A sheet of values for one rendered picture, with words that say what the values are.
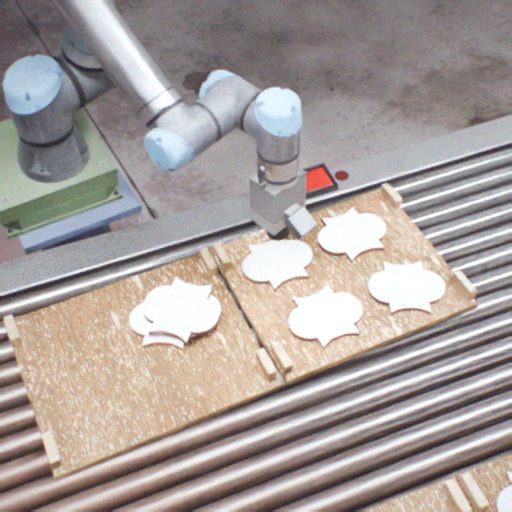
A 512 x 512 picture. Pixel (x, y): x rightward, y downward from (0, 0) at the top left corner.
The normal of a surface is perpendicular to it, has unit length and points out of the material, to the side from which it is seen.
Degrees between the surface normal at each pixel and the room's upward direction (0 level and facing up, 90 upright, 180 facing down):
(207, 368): 0
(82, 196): 90
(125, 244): 0
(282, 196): 90
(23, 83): 9
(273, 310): 0
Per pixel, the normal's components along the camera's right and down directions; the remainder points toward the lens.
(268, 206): -0.72, 0.54
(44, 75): -0.11, -0.55
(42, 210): 0.48, 0.66
